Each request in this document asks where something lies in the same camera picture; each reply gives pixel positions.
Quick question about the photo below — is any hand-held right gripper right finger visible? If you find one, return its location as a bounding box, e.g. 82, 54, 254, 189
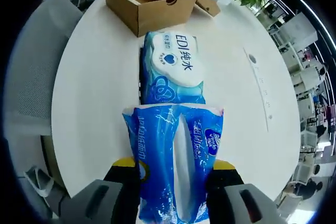
206, 161, 287, 224

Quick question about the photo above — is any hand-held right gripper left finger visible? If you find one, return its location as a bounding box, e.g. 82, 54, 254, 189
59, 157, 140, 224

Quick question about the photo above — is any blue tissue pack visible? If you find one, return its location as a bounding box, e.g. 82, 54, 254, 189
122, 102, 225, 224

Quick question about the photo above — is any blue white wet wipes pack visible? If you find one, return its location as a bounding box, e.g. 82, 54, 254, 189
138, 31, 206, 105

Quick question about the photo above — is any brown cardboard shoe box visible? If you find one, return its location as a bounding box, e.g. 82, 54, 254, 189
104, 0, 221, 38

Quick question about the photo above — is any white paper strip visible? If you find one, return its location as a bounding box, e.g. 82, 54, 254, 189
243, 47, 272, 133

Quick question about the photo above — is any white mesh office chair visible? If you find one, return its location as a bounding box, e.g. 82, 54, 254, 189
5, 0, 85, 137

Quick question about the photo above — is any white square pillar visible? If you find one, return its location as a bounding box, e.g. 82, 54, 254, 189
285, 14, 319, 51

